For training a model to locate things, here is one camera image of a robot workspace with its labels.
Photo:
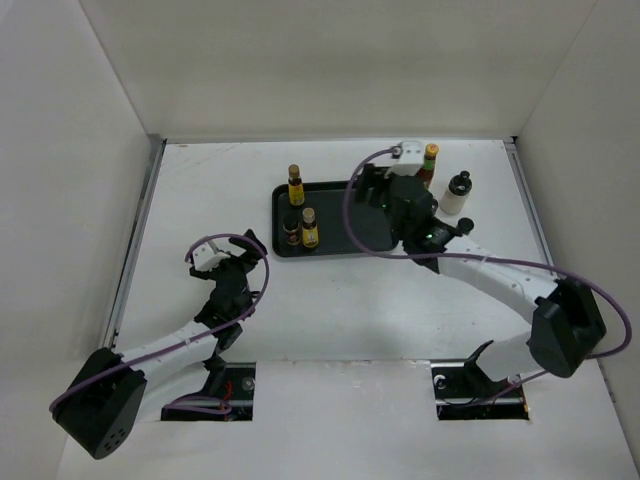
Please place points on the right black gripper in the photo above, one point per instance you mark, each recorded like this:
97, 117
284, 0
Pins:
371, 177

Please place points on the black rectangular plastic tray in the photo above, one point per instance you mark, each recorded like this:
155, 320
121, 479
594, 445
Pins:
368, 224

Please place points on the right table mount opening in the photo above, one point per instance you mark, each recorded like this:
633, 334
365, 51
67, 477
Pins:
464, 392

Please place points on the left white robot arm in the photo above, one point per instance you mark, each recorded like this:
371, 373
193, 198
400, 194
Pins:
182, 373

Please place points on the white pepper grinder bottle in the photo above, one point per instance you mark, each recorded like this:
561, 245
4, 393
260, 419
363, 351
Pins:
456, 194

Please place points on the tall red sauce bottle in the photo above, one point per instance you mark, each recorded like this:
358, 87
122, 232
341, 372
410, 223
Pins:
427, 170

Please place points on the dark-lid brown spice jar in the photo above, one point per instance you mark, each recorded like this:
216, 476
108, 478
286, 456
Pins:
464, 226

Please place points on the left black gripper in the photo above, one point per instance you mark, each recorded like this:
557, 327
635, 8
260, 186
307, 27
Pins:
251, 255

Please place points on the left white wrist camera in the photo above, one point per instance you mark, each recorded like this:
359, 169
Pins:
205, 256

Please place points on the small brown spice jar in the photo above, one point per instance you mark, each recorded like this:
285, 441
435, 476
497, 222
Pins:
291, 228

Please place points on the left table mount opening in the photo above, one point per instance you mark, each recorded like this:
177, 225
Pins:
227, 395

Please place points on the table mount opening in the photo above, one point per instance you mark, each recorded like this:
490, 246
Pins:
464, 392
227, 395

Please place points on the yellow-label brown sauce bottle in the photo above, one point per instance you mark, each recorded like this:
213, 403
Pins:
309, 230

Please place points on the small yellow-label oil bottle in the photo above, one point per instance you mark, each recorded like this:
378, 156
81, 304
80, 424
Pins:
296, 193

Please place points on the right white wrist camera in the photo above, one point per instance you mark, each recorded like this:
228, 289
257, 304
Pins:
407, 158

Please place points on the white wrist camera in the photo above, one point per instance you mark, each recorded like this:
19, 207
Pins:
407, 158
205, 256

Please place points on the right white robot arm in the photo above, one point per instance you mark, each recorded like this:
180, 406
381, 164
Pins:
564, 319

